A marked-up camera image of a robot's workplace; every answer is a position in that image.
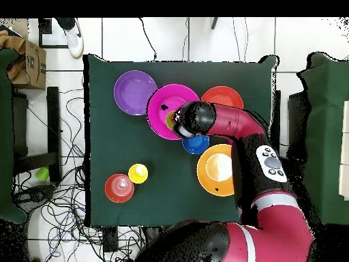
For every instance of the person's foot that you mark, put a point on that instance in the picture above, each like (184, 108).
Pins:
(75, 43)

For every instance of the black floor base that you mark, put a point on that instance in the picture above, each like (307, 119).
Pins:
(35, 195)

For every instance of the green cloth side table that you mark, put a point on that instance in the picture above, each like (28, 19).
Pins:
(5, 136)
(324, 109)

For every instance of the dark green tablecloth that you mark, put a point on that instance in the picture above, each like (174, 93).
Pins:
(136, 150)

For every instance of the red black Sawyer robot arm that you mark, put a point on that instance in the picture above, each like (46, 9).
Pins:
(272, 232)

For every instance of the black square floor frame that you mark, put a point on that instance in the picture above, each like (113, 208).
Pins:
(41, 38)

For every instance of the black metal stand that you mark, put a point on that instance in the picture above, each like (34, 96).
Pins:
(53, 122)

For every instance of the large pink bowl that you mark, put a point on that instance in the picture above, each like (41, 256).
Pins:
(158, 120)

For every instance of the large orange bowl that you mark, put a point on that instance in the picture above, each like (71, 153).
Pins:
(215, 185)

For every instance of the person's leg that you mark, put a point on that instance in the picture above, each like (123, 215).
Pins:
(65, 23)

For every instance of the large red shallow bowl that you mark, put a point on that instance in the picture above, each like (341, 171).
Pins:
(222, 95)

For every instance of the yellow cup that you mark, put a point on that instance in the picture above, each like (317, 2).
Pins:
(137, 174)

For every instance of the small red bowl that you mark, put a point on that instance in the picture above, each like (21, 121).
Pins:
(119, 188)

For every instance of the large purple shallow bowl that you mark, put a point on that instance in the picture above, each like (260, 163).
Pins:
(133, 92)

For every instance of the small blue bowl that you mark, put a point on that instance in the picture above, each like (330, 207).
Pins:
(195, 146)

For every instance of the cardboard box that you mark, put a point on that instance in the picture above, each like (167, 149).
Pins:
(34, 68)

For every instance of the small green floor cup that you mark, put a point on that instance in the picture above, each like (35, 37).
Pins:
(42, 174)

